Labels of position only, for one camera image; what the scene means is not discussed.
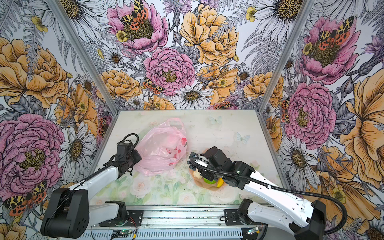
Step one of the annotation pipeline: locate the right black corrugated cable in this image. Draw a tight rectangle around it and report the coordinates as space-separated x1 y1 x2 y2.
188 158 348 235

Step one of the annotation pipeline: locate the left aluminium corner post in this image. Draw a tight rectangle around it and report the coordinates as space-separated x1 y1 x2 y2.
47 1 120 116

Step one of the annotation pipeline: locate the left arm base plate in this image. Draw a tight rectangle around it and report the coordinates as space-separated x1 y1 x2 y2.
99 210 144 227

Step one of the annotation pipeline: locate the right aluminium corner post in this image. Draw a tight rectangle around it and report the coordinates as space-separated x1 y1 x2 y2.
258 0 315 114

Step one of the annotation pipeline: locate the green circuit board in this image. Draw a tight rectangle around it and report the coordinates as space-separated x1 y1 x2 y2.
111 229 132 239

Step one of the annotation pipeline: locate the aluminium corner post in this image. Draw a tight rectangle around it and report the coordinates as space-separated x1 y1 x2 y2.
258 0 315 114
47 1 120 116

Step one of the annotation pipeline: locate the yellow fake banana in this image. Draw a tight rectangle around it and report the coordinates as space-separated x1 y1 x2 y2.
216 178 224 188

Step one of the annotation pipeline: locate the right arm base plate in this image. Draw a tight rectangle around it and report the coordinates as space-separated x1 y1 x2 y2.
220 209 263 226

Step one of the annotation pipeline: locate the white perforated cable duct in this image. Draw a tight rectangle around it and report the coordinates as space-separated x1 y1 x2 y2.
78 228 243 240

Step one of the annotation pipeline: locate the black corrugated cable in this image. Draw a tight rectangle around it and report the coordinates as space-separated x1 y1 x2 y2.
188 158 348 235
41 133 140 229

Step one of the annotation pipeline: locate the pink plastic bag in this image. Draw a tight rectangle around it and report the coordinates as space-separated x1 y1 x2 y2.
135 118 188 176

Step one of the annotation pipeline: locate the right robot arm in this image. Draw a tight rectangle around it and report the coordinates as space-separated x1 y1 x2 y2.
187 147 326 240

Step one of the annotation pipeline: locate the aluminium front rail frame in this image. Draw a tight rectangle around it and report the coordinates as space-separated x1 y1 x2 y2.
86 206 296 240

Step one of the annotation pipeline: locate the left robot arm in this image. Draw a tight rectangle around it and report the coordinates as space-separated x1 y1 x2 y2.
41 141 142 239

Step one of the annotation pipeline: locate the beige fake fruit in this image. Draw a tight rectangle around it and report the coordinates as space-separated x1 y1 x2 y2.
193 170 203 180

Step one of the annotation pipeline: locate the green fake fruit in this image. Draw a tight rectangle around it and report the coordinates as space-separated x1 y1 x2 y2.
204 179 216 185

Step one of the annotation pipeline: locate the left black corrugated cable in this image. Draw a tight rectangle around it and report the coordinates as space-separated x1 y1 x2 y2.
41 133 140 229

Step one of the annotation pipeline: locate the pink scalloped bowl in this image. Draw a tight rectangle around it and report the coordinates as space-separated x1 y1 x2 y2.
189 169 227 191

